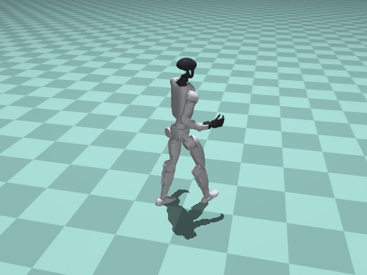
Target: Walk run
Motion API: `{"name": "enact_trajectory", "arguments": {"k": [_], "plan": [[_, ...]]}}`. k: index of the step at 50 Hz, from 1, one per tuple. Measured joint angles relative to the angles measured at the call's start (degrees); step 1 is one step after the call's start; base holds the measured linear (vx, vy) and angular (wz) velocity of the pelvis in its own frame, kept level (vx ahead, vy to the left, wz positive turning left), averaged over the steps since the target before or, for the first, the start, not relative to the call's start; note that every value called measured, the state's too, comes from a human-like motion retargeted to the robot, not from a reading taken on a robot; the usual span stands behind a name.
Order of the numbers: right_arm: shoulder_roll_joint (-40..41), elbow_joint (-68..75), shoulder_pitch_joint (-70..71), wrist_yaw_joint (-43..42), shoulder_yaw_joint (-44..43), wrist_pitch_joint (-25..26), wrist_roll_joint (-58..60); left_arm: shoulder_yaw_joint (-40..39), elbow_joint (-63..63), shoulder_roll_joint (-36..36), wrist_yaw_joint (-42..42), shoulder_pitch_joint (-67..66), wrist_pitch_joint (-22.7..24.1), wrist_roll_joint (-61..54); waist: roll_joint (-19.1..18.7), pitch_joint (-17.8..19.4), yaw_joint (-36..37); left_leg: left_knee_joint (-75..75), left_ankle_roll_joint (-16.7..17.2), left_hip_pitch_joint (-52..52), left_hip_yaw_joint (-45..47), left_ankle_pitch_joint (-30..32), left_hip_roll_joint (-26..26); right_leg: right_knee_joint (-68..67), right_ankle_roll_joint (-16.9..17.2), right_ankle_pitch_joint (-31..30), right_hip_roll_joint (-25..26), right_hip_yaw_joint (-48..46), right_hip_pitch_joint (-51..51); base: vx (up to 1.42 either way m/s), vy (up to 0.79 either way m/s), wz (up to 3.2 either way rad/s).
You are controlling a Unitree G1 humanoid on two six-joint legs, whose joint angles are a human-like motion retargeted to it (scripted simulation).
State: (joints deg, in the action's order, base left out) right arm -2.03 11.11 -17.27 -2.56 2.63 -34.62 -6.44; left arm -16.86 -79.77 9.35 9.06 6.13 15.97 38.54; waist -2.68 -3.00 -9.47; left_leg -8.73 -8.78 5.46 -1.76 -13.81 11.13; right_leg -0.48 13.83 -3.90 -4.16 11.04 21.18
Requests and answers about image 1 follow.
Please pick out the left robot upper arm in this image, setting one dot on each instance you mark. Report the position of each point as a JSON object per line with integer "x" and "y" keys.
{"x": 172, "y": 79}

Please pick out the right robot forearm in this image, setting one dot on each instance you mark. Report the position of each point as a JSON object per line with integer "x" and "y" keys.
{"x": 195, "y": 125}

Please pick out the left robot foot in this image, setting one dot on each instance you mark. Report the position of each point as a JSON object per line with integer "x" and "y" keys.
{"x": 160, "y": 202}

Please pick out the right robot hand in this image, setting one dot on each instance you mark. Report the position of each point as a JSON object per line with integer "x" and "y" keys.
{"x": 215, "y": 123}

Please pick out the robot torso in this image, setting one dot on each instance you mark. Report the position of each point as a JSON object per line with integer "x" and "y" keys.
{"x": 178, "y": 101}

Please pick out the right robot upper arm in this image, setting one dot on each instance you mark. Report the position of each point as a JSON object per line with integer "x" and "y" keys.
{"x": 191, "y": 100}

